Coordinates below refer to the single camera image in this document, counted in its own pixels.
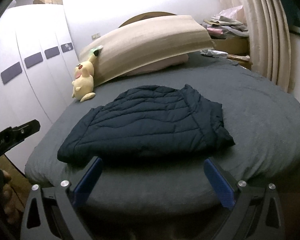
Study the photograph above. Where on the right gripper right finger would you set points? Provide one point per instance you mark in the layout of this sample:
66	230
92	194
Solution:
255	212

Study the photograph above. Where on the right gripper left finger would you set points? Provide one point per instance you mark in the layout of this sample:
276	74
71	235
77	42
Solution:
55	212

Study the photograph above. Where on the dark navy puffer jacket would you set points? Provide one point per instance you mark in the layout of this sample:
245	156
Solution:
146	121

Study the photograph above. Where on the left hand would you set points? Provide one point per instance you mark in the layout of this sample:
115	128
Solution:
10	210

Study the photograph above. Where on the grey bed sheet mattress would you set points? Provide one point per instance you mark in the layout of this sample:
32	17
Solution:
263	120

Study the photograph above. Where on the white wardrobe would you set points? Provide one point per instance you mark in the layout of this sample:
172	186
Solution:
37	62

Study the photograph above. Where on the yellow plush toy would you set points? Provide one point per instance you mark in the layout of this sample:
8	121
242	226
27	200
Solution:
83	83

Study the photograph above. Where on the beige wooden headboard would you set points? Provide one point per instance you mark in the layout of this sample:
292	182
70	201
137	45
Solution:
144	42

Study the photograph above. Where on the cluttered bedside table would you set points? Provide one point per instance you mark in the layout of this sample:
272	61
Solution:
230	36

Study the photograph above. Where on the cream curtain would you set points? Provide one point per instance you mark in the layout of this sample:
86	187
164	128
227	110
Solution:
269	38

